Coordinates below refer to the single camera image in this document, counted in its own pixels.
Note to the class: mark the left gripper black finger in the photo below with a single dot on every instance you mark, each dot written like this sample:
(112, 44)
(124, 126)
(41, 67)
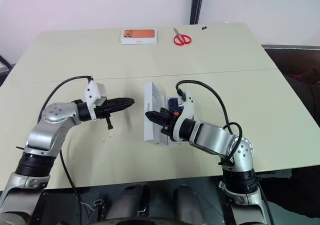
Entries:
(122, 101)
(120, 107)

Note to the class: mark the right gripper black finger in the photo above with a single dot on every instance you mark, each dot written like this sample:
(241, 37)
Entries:
(165, 111)
(155, 117)

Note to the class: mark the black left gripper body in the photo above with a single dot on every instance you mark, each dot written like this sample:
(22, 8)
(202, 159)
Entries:
(102, 110)

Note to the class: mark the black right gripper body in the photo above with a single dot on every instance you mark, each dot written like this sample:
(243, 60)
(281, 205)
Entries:
(171, 121)

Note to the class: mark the dark blue smartphone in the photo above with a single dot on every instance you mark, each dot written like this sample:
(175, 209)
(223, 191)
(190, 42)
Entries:
(172, 103)

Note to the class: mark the white phone box lid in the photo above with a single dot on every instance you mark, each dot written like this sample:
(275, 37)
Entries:
(150, 105)

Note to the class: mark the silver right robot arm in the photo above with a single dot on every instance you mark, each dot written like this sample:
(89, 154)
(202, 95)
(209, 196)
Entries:
(212, 137)

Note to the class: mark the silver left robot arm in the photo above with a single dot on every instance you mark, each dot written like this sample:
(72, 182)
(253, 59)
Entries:
(55, 120)

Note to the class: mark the white box with orange phone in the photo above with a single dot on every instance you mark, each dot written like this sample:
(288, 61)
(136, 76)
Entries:
(138, 35)

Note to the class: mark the dark rounded shape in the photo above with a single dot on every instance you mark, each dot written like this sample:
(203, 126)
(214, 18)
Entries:
(127, 202)

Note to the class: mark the small black clip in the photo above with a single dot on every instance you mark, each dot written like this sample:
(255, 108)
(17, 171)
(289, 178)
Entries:
(204, 28)

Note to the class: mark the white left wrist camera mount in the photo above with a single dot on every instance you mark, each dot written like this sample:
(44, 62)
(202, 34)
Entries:
(91, 92)

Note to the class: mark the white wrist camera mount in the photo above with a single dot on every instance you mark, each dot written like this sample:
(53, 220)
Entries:
(91, 92)
(187, 107)

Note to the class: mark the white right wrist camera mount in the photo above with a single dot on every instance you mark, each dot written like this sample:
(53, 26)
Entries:
(187, 107)

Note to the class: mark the grey metal frame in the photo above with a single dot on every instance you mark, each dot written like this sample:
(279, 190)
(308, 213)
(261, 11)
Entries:
(5, 65)

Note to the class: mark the dark vertical post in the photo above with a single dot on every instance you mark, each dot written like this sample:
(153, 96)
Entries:
(197, 5)

